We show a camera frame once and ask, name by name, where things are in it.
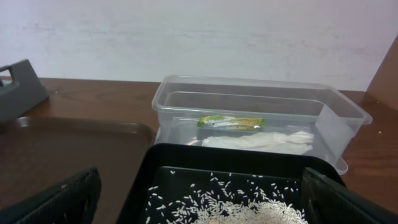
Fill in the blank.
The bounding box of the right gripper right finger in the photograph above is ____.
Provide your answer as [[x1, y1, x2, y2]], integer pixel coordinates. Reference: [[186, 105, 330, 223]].
[[301, 167, 397, 224]]

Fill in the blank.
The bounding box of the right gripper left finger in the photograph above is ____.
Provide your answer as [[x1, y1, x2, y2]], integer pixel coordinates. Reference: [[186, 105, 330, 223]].
[[1, 167, 101, 224]]

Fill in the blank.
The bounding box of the white napkin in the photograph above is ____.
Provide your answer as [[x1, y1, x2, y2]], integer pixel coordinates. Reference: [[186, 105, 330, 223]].
[[201, 131, 314, 155]]

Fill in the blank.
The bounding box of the green snack wrapper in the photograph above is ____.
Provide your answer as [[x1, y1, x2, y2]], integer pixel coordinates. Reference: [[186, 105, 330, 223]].
[[197, 116, 266, 130]]

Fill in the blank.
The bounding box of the black waste tray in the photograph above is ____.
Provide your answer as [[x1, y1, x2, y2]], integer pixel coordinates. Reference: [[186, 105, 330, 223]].
[[118, 144, 343, 223]]

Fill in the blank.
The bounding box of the grey dishwasher rack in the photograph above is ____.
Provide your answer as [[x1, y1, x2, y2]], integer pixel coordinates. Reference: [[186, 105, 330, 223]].
[[1, 59, 49, 123]]

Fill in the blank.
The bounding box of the brown serving tray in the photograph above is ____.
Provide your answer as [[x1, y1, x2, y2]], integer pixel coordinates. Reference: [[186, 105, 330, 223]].
[[1, 117, 155, 223]]

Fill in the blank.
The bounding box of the rice pile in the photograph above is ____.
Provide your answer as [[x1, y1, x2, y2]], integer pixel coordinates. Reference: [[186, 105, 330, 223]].
[[139, 167, 308, 224]]

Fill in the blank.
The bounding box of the clear plastic bin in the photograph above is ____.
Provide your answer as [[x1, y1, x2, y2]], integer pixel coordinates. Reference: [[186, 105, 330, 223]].
[[152, 75, 373, 175]]

